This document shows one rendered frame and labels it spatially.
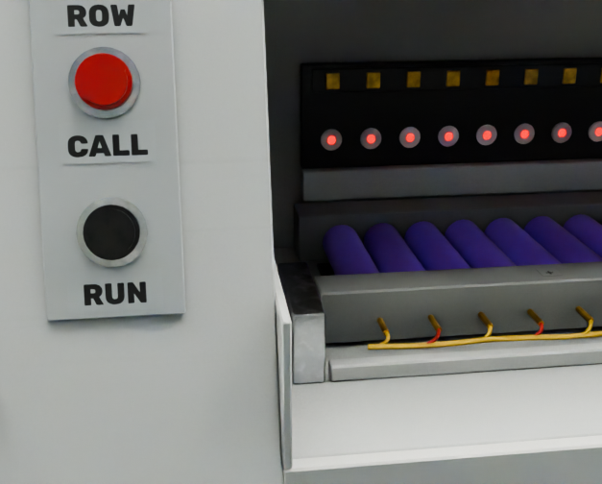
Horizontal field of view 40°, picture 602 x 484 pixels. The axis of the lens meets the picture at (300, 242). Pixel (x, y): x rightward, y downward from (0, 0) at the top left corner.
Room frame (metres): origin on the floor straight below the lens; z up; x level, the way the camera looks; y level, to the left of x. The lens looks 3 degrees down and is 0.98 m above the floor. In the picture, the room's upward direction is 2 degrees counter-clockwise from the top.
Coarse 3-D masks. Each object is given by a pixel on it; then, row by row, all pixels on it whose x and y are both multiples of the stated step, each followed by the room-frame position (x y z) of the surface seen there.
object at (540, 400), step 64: (320, 64) 0.41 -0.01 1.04; (384, 64) 0.42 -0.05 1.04; (448, 64) 0.42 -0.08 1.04; (512, 64) 0.42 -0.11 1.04; (576, 64) 0.43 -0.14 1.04; (320, 128) 0.42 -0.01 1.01; (384, 128) 0.43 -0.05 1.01; (448, 128) 0.43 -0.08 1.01; (512, 128) 0.43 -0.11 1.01; (576, 128) 0.44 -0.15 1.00; (320, 192) 0.42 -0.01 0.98; (384, 192) 0.43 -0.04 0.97; (448, 192) 0.43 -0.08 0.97; (512, 192) 0.44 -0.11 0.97; (576, 192) 0.44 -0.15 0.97; (320, 256) 0.41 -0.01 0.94; (384, 256) 0.37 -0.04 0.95; (448, 256) 0.36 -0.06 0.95; (512, 256) 0.38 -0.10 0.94; (576, 256) 0.37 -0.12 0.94; (320, 320) 0.29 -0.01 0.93; (384, 320) 0.32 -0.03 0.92; (448, 320) 0.33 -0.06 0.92; (512, 320) 0.33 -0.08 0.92; (576, 320) 0.33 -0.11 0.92; (320, 384) 0.30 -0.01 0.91; (384, 384) 0.30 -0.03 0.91; (448, 384) 0.30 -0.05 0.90; (512, 384) 0.30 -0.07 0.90; (576, 384) 0.30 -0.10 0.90; (320, 448) 0.26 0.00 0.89; (384, 448) 0.26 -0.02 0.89; (448, 448) 0.26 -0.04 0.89; (512, 448) 0.26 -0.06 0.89; (576, 448) 0.26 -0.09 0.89
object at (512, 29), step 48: (288, 0) 0.45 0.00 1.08; (336, 0) 0.45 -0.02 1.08; (384, 0) 0.46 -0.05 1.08; (432, 0) 0.46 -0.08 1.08; (480, 0) 0.46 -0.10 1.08; (528, 0) 0.47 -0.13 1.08; (576, 0) 0.47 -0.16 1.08; (288, 48) 0.45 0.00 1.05; (336, 48) 0.45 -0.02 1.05; (384, 48) 0.46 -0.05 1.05; (432, 48) 0.46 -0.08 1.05; (480, 48) 0.46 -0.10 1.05; (528, 48) 0.47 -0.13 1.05; (576, 48) 0.47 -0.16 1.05; (288, 96) 0.45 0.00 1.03; (288, 144) 0.45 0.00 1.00; (288, 192) 0.45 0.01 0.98; (288, 240) 0.45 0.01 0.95
